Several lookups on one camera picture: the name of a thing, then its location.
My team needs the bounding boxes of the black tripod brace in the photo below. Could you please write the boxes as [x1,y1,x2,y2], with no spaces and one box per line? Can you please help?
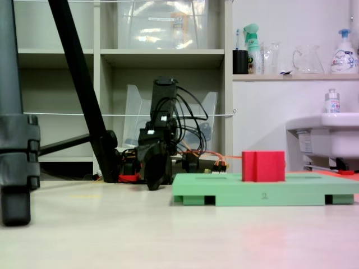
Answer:
[38,133,91,156]

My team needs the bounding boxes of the black cable bundle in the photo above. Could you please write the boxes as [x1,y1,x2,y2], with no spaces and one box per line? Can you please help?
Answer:
[193,122,214,149]

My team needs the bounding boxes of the small red black clamp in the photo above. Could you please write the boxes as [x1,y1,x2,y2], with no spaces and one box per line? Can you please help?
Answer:
[334,156,355,176]

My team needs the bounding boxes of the clear plastic storage box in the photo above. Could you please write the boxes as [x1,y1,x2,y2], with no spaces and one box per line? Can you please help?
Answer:
[117,0,210,50]

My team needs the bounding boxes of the clear plastic tray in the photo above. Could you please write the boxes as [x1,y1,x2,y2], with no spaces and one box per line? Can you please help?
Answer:
[122,84,219,154]

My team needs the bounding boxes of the green spray bottle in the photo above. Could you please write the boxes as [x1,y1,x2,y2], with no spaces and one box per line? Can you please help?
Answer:
[243,24,263,75]

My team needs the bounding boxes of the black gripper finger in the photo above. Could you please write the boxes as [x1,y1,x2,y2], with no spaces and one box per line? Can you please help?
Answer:
[158,151,173,191]
[145,152,160,192]

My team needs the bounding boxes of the black cup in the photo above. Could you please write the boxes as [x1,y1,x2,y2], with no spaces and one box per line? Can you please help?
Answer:
[232,49,250,75]

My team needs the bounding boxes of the clear glass beaker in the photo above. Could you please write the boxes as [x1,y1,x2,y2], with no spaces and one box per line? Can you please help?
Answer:
[262,41,281,75]

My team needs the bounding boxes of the orange wire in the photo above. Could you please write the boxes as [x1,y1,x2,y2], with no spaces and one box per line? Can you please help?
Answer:
[179,140,287,173]

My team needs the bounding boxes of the white sink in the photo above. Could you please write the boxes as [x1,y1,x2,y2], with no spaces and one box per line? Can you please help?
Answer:
[285,112,359,165]

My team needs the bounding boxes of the black tripod leg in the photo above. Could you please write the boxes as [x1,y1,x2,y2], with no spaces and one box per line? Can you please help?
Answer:
[0,0,42,227]
[47,0,120,183]

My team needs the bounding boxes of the clear glass pitcher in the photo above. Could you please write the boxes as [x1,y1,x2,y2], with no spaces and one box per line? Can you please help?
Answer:
[292,44,325,75]

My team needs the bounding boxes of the red cross columnar block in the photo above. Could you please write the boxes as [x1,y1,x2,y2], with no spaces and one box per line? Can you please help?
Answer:
[241,150,286,183]

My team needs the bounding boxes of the wooden wall shelf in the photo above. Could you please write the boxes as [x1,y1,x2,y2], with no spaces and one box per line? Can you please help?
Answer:
[232,73,359,82]

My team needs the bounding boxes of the white pump soap bottle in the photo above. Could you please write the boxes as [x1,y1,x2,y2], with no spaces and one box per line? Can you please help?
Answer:
[329,28,359,75]

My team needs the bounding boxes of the pale shelf unit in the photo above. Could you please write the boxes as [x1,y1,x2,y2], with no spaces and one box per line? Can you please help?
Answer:
[13,0,233,180]

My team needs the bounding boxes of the white string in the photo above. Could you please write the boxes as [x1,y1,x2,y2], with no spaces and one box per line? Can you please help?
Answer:
[24,109,237,117]

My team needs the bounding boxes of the long black wire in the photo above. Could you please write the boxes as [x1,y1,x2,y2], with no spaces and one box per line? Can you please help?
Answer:
[175,95,204,154]

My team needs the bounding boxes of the small clear sanitizer bottle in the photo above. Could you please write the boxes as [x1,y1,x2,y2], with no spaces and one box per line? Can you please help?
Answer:
[324,88,341,114]

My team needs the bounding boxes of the black wrist wire loops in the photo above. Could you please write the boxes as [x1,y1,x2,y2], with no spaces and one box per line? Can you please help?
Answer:
[168,85,210,154]

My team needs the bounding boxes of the green shape sorting board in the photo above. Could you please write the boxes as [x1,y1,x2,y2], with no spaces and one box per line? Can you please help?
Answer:
[171,171,359,207]

